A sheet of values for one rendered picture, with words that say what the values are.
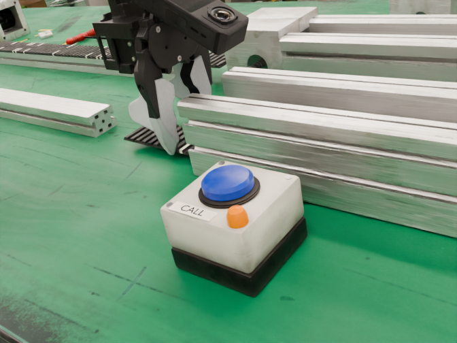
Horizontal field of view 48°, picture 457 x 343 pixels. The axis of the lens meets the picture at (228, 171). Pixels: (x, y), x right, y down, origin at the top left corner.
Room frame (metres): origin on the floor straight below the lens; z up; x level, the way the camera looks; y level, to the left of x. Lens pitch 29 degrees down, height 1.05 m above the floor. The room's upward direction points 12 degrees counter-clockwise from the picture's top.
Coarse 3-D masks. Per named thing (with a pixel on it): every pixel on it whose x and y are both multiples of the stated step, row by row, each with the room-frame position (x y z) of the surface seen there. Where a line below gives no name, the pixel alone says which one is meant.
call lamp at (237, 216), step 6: (228, 210) 0.29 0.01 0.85; (234, 210) 0.29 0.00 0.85; (240, 210) 0.29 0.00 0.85; (228, 216) 0.29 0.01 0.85; (234, 216) 0.29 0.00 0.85; (240, 216) 0.29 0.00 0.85; (246, 216) 0.29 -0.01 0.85; (228, 222) 0.29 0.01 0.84; (234, 222) 0.29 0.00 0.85; (240, 222) 0.29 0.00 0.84; (246, 222) 0.29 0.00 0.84; (234, 228) 0.29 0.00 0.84
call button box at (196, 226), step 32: (192, 192) 0.35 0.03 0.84; (256, 192) 0.32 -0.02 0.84; (288, 192) 0.32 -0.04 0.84; (192, 224) 0.31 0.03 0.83; (224, 224) 0.30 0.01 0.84; (256, 224) 0.29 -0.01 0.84; (288, 224) 0.32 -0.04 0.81; (192, 256) 0.32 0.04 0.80; (224, 256) 0.29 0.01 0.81; (256, 256) 0.29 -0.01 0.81; (288, 256) 0.32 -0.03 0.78; (256, 288) 0.28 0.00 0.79
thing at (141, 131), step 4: (140, 128) 0.60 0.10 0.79; (144, 128) 0.60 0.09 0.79; (132, 132) 0.59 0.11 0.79; (136, 132) 0.59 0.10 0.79; (140, 132) 0.59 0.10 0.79; (144, 132) 0.59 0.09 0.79; (128, 136) 0.58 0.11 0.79; (132, 136) 0.59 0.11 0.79; (136, 136) 0.58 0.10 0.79; (140, 136) 0.58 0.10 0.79; (128, 140) 0.58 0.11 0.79; (132, 140) 0.58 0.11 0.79
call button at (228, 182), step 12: (216, 168) 0.35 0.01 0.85; (228, 168) 0.35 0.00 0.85; (240, 168) 0.34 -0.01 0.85; (204, 180) 0.34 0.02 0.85; (216, 180) 0.33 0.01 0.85; (228, 180) 0.33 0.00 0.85; (240, 180) 0.33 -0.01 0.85; (252, 180) 0.33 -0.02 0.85; (204, 192) 0.33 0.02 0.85; (216, 192) 0.32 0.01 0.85; (228, 192) 0.32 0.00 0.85; (240, 192) 0.32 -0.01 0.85
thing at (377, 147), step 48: (192, 96) 0.49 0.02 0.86; (240, 96) 0.52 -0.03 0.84; (288, 96) 0.47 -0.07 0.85; (336, 96) 0.44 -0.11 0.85; (384, 96) 0.41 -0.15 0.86; (432, 96) 0.38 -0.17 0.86; (192, 144) 0.47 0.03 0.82; (240, 144) 0.43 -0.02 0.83; (288, 144) 0.39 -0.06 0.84; (336, 144) 0.37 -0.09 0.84; (384, 144) 0.33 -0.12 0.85; (432, 144) 0.31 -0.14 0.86; (336, 192) 0.36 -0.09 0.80; (384, 192) 0.34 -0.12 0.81; (432, 192) 0.32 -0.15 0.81
